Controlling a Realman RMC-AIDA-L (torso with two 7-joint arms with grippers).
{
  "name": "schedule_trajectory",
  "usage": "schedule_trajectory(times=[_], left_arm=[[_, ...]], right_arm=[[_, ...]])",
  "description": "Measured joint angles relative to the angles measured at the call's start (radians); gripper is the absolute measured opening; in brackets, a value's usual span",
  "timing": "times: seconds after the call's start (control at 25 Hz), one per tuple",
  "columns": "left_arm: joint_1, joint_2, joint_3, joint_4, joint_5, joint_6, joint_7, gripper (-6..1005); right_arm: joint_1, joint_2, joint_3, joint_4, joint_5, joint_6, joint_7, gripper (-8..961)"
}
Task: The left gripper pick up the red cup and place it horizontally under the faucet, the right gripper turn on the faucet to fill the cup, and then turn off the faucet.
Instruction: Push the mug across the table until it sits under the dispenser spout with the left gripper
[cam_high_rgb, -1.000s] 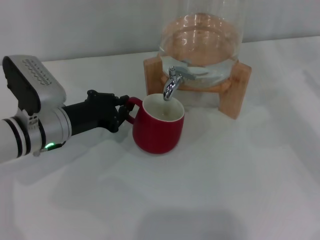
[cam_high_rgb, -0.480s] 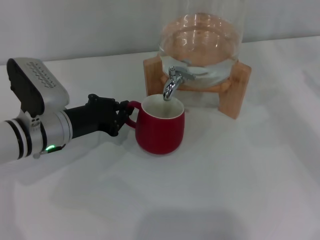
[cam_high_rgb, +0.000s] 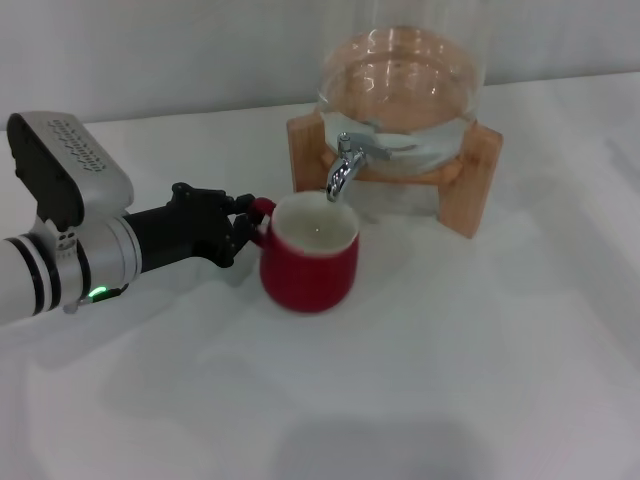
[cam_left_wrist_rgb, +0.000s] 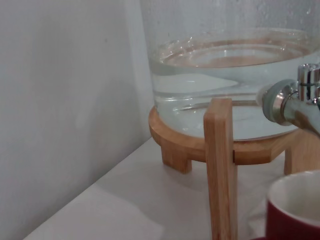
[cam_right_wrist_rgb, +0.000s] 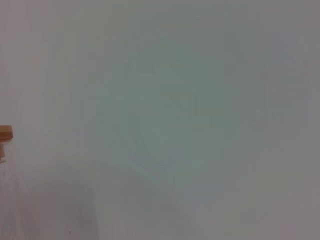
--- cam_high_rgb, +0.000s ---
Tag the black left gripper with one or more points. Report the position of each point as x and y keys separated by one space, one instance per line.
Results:
x=180 y=230

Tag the red ceramic cup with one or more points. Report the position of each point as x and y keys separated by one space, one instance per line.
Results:
x=310 y=280

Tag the chrome dispenser faucet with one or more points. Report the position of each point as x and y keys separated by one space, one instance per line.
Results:
x=342 y=172

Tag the light wooden dispenser stand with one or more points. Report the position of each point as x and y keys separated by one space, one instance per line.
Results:
x=305 y=150

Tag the clear glass dispenser jar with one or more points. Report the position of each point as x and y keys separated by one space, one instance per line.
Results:
x=400 y=75

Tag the white tablecloth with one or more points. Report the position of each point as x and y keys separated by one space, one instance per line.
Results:
x=400 y=375

